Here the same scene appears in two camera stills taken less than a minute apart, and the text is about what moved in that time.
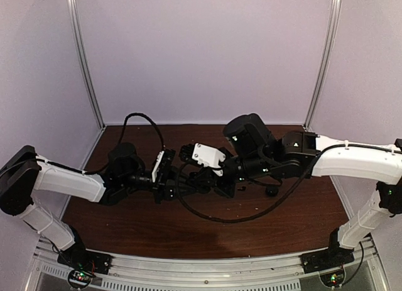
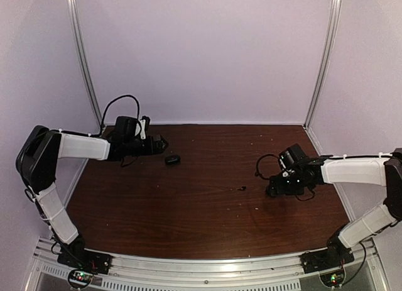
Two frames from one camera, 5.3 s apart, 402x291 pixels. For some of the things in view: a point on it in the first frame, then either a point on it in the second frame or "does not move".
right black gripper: (227, 190) to (276, 187)
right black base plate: (321, 261) does not move
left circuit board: (79, 279) does not move
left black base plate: (83, 259) does not move
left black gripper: (164, 185) to (150, 150)
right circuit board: (333, 279) does not move
